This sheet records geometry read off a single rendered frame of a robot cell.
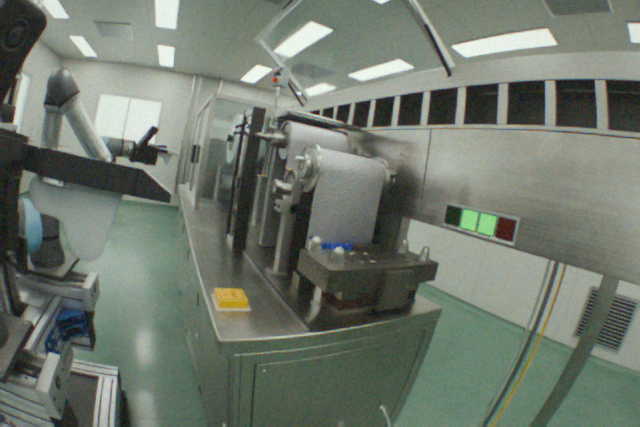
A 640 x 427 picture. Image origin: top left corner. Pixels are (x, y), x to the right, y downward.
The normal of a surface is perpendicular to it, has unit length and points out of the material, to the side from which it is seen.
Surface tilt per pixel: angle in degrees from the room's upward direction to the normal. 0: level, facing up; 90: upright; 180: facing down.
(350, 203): 90
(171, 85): 90
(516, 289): 90
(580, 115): 90
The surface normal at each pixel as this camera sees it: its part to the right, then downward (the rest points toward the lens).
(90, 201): 0.55, 0.09
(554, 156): -0.87, -0.11
